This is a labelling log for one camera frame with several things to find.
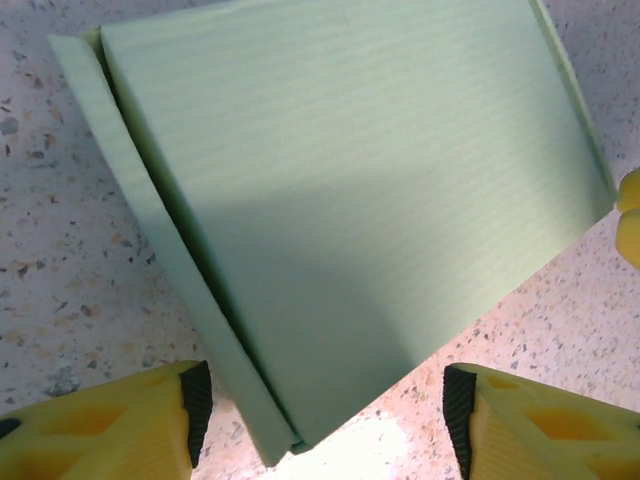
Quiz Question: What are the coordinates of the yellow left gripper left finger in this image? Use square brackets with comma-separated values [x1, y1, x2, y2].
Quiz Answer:
[0, 358, 215, 480]

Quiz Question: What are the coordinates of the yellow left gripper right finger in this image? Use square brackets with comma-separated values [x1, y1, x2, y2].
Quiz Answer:
[442, 362, 640, 480]

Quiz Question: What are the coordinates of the light green paper box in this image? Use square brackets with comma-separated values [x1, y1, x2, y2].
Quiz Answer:
[45, 0, 618, 470]

